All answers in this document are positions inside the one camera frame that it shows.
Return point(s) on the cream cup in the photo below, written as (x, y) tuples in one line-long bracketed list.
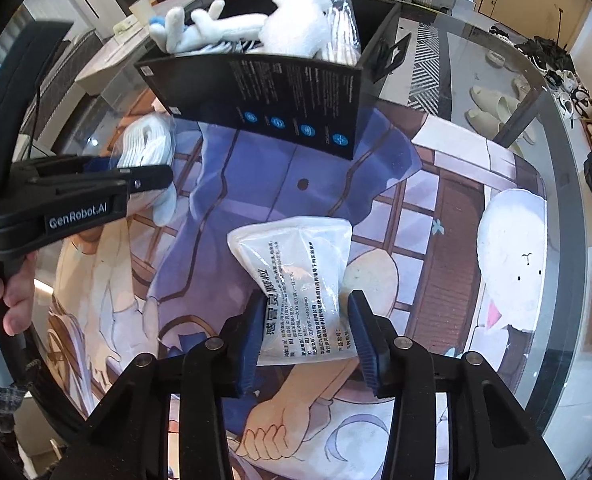
[(142, 10)]

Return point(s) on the beige slipper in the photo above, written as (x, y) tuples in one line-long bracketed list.
[(483, 121), (493, 98)]

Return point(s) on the scattered sneakers pile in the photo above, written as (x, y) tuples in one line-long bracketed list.
[(570, 85)]

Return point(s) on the printed cartoon mat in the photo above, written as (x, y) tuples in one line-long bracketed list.
[(425, 260)]

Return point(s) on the logo bag of white laces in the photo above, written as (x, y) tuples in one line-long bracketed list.
[(343, 30)]

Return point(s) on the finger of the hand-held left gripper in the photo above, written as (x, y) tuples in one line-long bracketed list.
[(146, 175)]

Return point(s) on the black cardboard box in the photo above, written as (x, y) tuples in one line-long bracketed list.
[(256, 90)]

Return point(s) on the white side cabinet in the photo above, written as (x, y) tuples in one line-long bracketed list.
[(126, 57)]

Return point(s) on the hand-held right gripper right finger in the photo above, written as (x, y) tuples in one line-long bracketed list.
[(364, 340)]

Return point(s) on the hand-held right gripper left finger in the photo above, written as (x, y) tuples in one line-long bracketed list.
[(251, 340)]

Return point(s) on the clear bag of white laces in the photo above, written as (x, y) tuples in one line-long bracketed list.
[(143, 140)]

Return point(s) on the person's left hand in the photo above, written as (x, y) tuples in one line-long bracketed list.
[(18, 305)]

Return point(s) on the white bubble wrap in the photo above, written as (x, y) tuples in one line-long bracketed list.
[(296, 20)]

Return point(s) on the white and blue plush toy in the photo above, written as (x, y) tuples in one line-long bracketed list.
[(216, 25)]

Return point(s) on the black umbrella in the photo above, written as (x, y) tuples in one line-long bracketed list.
[(540, 50)]

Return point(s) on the white granule packet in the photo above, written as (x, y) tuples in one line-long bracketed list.
[(296, 270)]

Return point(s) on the black and white patterned rug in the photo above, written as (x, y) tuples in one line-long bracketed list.
[(428, 60)]

